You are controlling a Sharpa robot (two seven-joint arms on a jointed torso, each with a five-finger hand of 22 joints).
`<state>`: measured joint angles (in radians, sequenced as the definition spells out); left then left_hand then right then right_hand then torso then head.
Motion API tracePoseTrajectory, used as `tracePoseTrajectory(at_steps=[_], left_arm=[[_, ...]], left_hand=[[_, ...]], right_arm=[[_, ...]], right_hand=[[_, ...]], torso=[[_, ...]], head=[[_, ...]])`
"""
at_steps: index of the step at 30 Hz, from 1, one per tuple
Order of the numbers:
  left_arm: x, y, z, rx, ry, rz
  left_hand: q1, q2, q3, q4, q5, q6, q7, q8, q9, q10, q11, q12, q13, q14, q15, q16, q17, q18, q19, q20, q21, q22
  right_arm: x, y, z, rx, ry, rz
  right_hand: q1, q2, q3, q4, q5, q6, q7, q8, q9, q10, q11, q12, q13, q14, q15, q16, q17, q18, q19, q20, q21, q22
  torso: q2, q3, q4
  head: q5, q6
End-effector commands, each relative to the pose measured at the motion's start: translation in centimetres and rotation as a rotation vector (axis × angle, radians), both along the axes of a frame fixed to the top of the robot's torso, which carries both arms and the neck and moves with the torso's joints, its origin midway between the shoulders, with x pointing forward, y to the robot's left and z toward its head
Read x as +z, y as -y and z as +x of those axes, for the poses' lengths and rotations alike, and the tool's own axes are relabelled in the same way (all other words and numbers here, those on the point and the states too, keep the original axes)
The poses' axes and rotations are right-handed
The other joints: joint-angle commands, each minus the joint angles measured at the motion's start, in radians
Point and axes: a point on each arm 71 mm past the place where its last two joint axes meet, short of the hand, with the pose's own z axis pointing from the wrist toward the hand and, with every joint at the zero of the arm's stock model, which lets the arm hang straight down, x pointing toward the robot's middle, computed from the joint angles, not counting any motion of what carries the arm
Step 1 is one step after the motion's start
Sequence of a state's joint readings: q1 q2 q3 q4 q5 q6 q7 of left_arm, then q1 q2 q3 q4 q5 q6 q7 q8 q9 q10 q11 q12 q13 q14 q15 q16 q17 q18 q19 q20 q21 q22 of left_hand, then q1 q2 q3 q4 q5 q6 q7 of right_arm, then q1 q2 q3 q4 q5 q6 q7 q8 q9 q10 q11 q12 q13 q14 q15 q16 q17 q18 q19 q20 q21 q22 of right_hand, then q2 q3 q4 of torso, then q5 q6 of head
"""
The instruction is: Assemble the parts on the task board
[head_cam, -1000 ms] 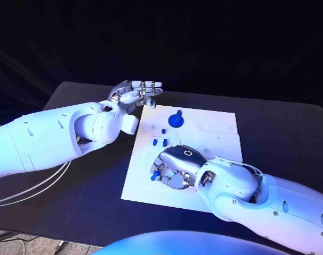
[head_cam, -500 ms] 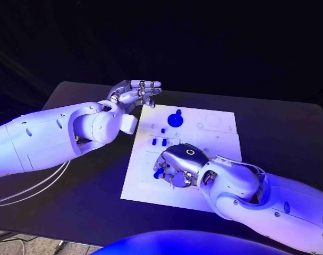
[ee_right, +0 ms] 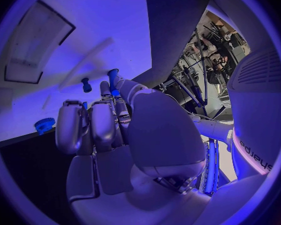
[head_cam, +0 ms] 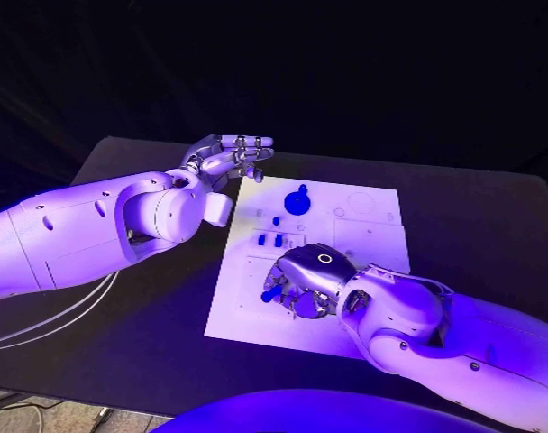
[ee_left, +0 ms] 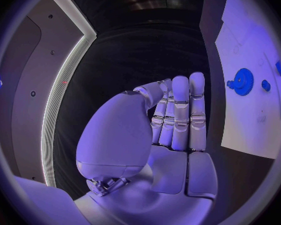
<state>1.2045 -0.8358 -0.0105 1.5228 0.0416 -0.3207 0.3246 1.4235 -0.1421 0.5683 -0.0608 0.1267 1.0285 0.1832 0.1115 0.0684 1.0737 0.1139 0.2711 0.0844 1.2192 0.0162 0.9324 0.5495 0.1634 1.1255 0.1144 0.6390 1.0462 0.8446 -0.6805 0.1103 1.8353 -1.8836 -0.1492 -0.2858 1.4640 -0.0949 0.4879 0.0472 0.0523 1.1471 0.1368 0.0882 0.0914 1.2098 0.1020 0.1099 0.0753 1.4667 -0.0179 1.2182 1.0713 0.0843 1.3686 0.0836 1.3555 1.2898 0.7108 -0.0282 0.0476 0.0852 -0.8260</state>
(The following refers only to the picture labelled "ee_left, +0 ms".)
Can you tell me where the white task board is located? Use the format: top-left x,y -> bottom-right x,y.
214,0 -> 281,160

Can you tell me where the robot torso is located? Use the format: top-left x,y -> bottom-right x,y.
0,0 -> 98,188

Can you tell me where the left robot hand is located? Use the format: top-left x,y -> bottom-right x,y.
73,71 -> 220,225

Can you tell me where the blue peg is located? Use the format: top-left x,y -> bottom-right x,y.
261,79 -> 272,92

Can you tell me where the blue gear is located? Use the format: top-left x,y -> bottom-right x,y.
225,67 -> 255,97

